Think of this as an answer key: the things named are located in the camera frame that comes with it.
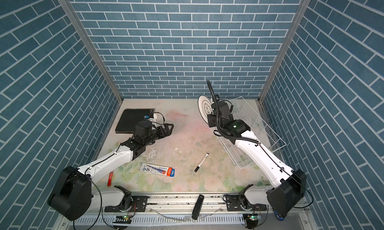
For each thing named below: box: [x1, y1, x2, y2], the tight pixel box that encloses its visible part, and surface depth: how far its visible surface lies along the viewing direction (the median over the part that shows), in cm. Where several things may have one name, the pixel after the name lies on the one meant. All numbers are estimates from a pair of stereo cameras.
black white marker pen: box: [194, 152, 209, 173], surface depth 90 cm
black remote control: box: [191, 194, 205, 220], surface depth 74 cm
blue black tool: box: [273, 209, 285, 221], surface depth 72 cm
